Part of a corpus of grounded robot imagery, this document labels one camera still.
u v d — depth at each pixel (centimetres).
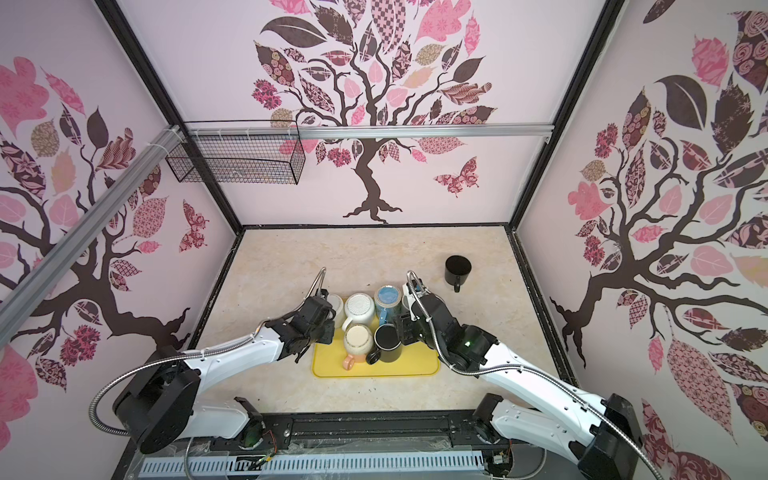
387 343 80
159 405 41
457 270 95
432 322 54
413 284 66
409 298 67
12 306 49
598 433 40
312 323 68
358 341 80
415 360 86
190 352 47
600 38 73
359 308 87
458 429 74
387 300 86
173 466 70
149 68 76
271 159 80
